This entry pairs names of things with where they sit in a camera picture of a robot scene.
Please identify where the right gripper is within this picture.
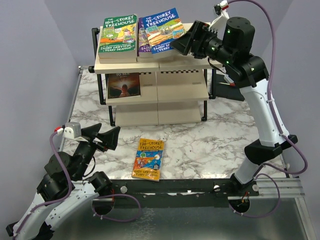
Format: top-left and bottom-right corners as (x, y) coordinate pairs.
(169, 19), (235, 67)

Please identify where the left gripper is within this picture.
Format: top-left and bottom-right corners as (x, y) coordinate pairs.
(74, 123), (121, 180)

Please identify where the blue 91-Storey Treehouse book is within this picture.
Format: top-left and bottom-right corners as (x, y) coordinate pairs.
(142, 7), (186, 60)

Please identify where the lilac Treehouse book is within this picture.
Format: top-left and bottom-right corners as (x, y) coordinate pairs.
(137, 17), (152, 58)

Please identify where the purple 117-Storey Treehouse book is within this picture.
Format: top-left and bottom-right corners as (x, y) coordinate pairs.
(136, 56), (160, 63)

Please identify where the dark Three Days To See book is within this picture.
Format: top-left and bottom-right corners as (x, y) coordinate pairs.
(107, 72), (141, 99)

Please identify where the yellow 130-Storey Treehouse book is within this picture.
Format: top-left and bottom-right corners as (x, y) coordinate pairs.
(131, 138), (165, 182)

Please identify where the green 104-Storey Treehouse book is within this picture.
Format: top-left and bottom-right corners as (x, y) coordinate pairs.
(97, 14), (138, 59)

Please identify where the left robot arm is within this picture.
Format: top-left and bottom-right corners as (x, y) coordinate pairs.
(6, 122), (121, 240)

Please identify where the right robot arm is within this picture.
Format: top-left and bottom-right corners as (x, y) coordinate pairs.
(170, 17), (298, 196)

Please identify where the beige three-tier shelf rack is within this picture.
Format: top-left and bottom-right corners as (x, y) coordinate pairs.
(89, 28), (210, 127)

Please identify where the grey small case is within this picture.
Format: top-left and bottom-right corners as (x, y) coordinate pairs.
(223, 74), (233, 84)

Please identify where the black box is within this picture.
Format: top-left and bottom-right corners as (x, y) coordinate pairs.
(210, 69), (245, 102)

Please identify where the red blue screwdriver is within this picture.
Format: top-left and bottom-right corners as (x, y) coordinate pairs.
(219, 82), (236, 88)

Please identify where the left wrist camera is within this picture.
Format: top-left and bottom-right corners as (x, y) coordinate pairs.
(63, 122), (82, 140)

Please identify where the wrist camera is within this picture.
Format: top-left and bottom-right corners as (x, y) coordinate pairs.
(63, 122), (82, 140)
(209, 0), (230, 32)

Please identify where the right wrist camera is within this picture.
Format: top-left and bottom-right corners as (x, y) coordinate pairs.
(209, 0), (230, 32)

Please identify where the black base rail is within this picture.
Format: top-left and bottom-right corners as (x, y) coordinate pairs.
(82, 177), (261, 209)

